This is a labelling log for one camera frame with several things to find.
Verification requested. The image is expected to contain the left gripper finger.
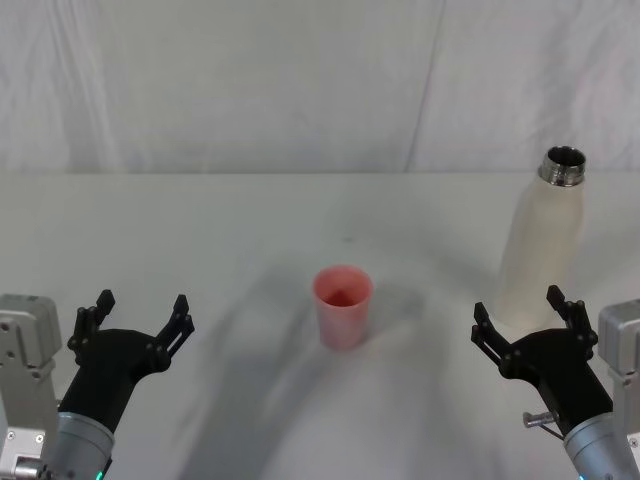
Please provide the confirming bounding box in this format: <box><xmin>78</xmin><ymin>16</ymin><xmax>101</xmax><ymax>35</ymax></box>
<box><xmin>67</xmin><ymin>288</ymin><xmax>117</xmax><ymax>366</ymax></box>
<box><xmin>145</xmin><ymin>293</ymin><xmax>196</xmax><ymax>374</ymax></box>

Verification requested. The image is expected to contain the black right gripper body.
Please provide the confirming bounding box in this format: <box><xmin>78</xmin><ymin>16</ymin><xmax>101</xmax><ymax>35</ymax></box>
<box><xmin>501</xmin><ymin>327</ymin><xmax>615</xmax><ymax>442</ymax></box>

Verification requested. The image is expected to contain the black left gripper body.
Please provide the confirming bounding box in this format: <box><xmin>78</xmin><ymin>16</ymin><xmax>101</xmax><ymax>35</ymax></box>
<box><xmin>57</xmin><ymin>327</ymin><xmax>168</xmax><ymax>432</ymax></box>

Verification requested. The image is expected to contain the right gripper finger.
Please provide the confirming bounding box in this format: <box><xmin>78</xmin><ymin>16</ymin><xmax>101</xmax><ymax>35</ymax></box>
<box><xmin>469</xmin><ymin>301</ymin><xmax>517</xmax><ymax>377</ymax></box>
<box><xmin>545</xmin><ymin>284</ymin><xmax>599</xmax><ymax>362</ymax></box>

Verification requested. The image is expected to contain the cream vacuum bottle steel neck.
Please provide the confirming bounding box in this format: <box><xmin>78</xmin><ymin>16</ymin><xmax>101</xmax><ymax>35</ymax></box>
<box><xmin>493</xmin><ymin>145</ymin><xmax>588</xmax><ymax>335</ymax></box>

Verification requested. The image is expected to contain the white table cloth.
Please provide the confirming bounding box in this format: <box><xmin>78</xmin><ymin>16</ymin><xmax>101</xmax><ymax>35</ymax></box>
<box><xmin>0</xmin><ymin>171</ymin><xmax>640</xmax><ymax>480</ymax></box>

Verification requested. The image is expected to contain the pink plastic cup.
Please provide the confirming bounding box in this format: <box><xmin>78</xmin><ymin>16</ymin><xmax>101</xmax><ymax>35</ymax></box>
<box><xmin>312</xmin><ymin>264</ymin><xmax>375</xmax><ymax>352</ymax></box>

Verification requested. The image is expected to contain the white curtain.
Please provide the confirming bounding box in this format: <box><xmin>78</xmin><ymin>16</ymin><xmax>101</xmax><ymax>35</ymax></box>
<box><xmin>0</xmin><ymin>0</ymin><xmax>640</xmax><ymax>177</ymax></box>

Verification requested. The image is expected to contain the thin cable with silver plug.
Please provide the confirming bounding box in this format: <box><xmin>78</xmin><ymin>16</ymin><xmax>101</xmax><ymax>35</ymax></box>
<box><xmin>522</xmin><ymin>410</ymin><xmax>568</xmax><ymax>443</ymax></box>

